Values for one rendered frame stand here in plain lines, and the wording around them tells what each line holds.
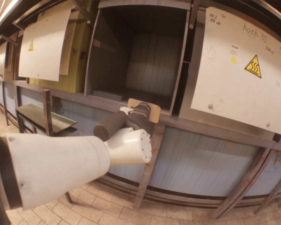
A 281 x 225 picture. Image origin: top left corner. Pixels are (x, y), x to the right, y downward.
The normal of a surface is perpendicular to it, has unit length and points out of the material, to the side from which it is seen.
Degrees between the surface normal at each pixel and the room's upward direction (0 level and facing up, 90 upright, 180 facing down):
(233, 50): 90
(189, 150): 90
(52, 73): 90
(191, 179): 90
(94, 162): 65
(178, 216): 0
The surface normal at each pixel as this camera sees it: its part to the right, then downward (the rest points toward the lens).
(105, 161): 0.94, -0.09
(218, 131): -0.24, 0.25
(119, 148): -0.36, -0.22
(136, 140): -0.39, -0.49
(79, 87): 0.96, 0.23
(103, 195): 0.17, -0.94
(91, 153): 0.83, -0.50
